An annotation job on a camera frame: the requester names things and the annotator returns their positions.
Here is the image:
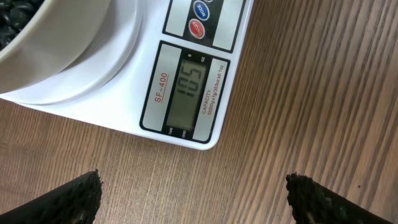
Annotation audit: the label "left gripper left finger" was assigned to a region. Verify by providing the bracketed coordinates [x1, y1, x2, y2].
[1, 170, 102, 224]

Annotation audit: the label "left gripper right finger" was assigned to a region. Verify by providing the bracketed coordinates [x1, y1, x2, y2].
[286, 173, 392, 224]

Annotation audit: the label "white digital kitchen scale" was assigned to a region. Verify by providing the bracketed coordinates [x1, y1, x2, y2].
[1, 0, 254, 150]

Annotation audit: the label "white bowl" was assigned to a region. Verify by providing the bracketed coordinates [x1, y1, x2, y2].
[1, 0, 111, 93]

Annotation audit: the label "black beans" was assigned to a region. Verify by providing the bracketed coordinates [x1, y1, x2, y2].
[1, 0, 44, 50]

